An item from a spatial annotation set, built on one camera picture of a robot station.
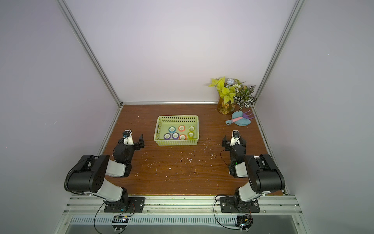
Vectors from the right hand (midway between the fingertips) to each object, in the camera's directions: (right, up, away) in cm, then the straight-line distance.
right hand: (235, 134), depth 89 cm
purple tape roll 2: (-39, -2, +11) cm, 41 cm away
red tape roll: (-34, -3, +10) cm, 36 cm away
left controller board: (-64, -43, -17) cm, 79 cm away
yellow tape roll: (-28, -2, +11) cm, 30 cm away
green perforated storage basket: (-38, +1, +14) cm, 41 cm away
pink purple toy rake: (+14, +11, +21) cm, 28 cm away
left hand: (-63, 0, +1) cm, 63 cm away
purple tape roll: (-45, -3, +11) cm, 46 cm away
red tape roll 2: (-35, +2, +14) cm, 38 cm away
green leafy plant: (+1, +28, +6) cm, 29 cm away
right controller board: (-2, -41, -19) cm, 45 cm away
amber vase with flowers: (-1, +17, +20) cm, 26 cm away
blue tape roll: (-42, +1, +14) cm, 44 cm away
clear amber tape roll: (-28, +2, +14) cm, 31 cm away
